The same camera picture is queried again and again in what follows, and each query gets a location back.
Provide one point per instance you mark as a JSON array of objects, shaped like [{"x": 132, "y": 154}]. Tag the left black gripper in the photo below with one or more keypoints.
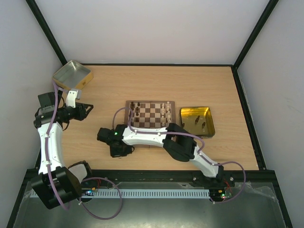
[{"x": 80, "y": 108}]

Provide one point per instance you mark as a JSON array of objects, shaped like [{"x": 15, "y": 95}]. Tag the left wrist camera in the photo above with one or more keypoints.
[{"x": 72, "y": 96}]

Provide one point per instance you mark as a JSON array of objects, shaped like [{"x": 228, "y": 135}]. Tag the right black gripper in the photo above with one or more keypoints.
[{"x": 120, "y": 149}]

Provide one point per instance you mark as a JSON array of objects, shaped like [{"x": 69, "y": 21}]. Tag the gold green tin box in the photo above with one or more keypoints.
[{"x": 197, "y": 121}]

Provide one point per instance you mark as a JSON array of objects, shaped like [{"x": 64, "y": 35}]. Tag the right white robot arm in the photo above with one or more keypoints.
[{"x": 177, "y": 142}]

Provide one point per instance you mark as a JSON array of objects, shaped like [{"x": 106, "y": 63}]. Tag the white slotted cable duct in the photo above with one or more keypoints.
[{"x": 148, "y": 194}]

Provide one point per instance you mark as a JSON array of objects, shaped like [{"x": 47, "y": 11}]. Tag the empty silver tin lid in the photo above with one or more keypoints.
[{"x": 72, "y": 75}]

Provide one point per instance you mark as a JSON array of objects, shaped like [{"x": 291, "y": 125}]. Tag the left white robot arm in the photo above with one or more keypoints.
[{"x": 57, "y": 184}]

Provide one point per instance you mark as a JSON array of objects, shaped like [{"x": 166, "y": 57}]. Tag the black aluminium frame rail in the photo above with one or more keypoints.
[{"x": 194, "y": 178}]

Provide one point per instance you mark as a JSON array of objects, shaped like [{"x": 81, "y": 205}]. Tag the wooden chess board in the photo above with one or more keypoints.
[{"x": 145, "y": 116}]

